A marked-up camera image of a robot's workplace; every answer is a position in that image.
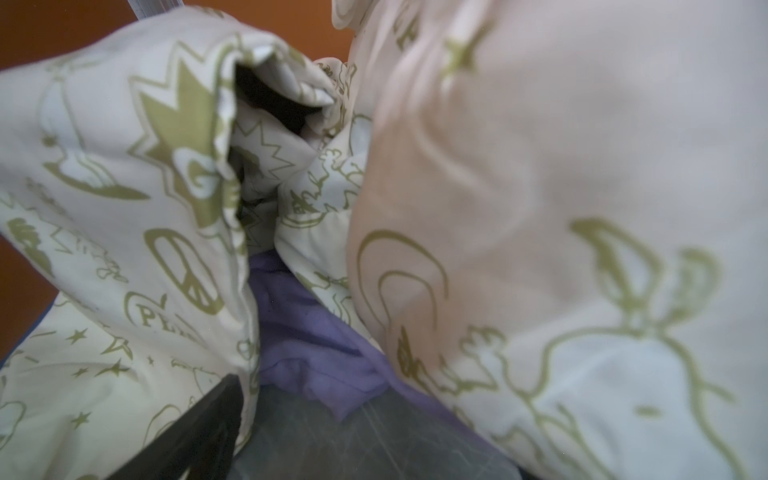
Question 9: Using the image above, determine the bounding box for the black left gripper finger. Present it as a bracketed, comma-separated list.
[109, 374, 243, 480]

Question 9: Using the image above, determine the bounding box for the purple cloth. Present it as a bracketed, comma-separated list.
[249, 250, 477, 440]

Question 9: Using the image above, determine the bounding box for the cream green-printed Snoopy cloth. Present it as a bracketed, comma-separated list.
[1, 1, 767, 479]

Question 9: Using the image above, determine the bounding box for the aluminium left corner post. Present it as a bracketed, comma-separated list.
[128, 0, 184, 20]

